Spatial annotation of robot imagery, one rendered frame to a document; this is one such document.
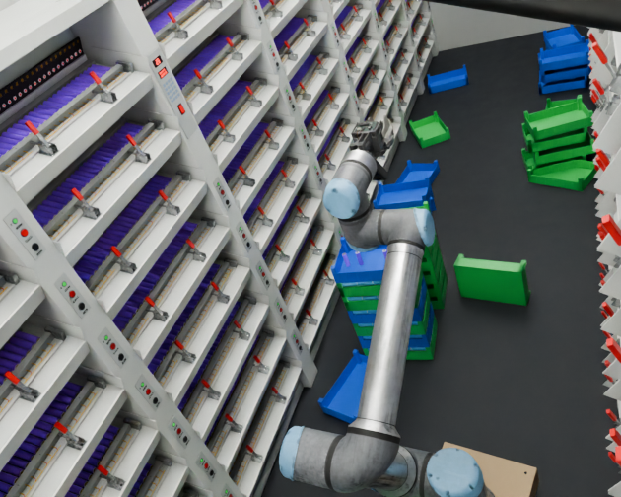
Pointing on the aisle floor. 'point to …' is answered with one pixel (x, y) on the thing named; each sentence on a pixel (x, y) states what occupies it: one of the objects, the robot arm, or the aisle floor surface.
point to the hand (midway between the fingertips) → (385, 126)
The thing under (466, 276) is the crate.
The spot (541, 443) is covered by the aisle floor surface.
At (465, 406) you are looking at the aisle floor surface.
